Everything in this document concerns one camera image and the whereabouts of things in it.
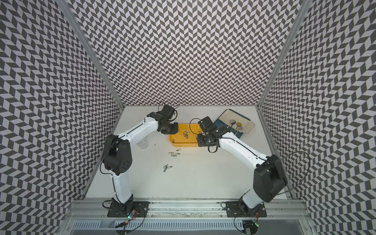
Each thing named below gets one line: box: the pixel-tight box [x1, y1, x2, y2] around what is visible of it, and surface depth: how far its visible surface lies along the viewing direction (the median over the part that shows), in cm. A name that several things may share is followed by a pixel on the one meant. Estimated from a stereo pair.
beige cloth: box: [218, 109, 256, 134], surface depth 113 cm
